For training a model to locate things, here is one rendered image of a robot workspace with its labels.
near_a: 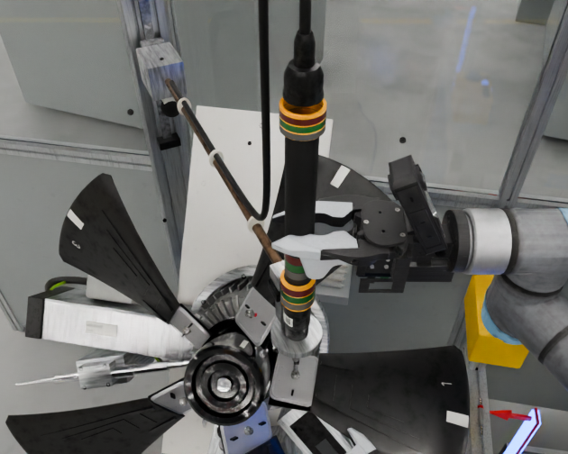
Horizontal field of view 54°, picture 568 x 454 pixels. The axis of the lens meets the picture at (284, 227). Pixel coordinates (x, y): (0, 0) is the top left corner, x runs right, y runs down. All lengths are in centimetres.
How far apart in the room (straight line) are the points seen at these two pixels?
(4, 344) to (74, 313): 153
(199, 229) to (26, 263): 119
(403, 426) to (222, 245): 47
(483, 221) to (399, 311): 123
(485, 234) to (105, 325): 68
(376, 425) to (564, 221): 38
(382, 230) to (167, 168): 85
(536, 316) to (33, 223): 162
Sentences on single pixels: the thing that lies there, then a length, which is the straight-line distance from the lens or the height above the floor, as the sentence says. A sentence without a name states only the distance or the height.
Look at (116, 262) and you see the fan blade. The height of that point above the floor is 130.
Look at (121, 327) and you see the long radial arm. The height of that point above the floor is 112.
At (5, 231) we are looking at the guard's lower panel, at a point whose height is 62.
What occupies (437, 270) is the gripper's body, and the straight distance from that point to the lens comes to 66.
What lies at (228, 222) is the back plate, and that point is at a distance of 106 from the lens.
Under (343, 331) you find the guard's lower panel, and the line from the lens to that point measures 196.
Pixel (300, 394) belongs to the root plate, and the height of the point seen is 119.
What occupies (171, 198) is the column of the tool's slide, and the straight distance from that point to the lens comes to 144.
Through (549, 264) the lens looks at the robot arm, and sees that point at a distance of 67.
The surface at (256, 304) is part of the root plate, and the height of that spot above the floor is 126.
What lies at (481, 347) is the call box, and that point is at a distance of 114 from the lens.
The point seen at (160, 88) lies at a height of 138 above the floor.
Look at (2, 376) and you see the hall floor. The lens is 250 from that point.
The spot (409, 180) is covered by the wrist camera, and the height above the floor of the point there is 159.
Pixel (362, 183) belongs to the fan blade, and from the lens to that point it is 80.
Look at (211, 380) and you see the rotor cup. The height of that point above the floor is 122.
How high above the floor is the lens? 193
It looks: 44 degrees down
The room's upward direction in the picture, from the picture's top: straight up
